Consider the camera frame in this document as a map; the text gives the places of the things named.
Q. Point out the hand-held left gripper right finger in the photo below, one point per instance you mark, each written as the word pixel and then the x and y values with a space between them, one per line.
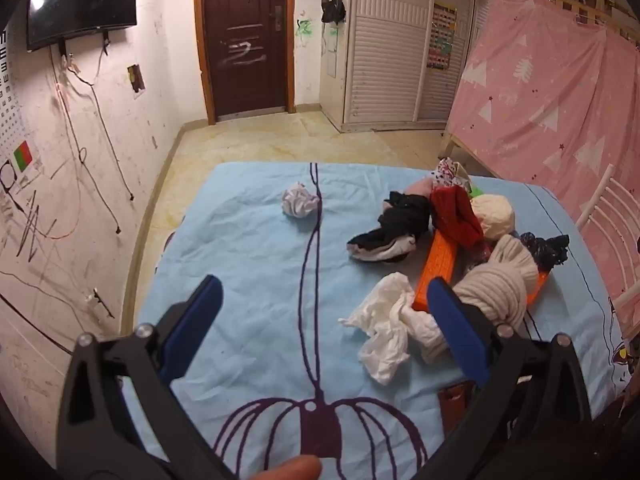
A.
pixel 460 332

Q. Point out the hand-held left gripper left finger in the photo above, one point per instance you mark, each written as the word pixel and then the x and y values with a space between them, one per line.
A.
pixel 200 320

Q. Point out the white tissue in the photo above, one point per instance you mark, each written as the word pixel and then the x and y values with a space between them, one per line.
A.
pixel 385 320

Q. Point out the red knit cloth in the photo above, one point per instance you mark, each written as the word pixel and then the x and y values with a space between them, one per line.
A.
pixel 452 212

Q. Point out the black cloth with white edge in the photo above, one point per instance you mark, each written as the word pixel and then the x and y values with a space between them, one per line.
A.
pixel 400 220

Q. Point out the person's left hand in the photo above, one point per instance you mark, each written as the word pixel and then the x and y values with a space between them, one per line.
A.
pixel 290 468

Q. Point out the beige knit cloth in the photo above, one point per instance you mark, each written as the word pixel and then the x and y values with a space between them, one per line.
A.
pixel 495 290

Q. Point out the orange plastic basket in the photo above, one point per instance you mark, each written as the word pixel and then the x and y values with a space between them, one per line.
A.
pixel 437 265

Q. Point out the light blue printed sheet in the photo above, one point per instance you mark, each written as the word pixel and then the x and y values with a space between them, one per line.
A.
pixel 240 260

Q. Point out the black patterned sock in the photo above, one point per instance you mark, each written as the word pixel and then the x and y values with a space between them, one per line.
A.
pixel 545 250

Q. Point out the cream cloth ball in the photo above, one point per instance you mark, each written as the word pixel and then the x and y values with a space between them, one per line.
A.
pixel 495 217

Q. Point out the small green item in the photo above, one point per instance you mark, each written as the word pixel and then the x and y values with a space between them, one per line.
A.
pixel 476 191

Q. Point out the pink cloth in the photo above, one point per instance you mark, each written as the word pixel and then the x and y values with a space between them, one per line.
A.
pixel 420 188

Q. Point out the balled white sock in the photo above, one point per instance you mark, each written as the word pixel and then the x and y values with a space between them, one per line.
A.
pixel 300 201

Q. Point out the floral cloth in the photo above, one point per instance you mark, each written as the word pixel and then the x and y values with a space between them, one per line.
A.
pixel 447 172

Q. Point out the white chair with orange seat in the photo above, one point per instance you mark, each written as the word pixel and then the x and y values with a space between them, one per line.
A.
pixel 600 187

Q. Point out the pink tree print curtain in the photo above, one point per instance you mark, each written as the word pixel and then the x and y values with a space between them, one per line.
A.
pixel 540 85

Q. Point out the white louvred wardrobe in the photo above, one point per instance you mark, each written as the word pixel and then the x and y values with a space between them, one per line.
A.
pixel 385 60

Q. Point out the dark brown door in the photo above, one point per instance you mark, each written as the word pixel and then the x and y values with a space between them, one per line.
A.
pixel 245 35

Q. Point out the eye chart poster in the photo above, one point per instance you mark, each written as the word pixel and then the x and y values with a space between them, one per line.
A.
pixel 7 85

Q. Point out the broken wall socket hole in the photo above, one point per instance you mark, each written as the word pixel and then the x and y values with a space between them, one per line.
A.
pixel 134 77

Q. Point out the colourful grid wall poster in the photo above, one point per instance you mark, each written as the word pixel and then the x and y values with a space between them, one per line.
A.
pixel 442 35

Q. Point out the black wall television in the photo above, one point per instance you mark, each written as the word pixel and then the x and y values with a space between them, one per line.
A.
pixel 80 0

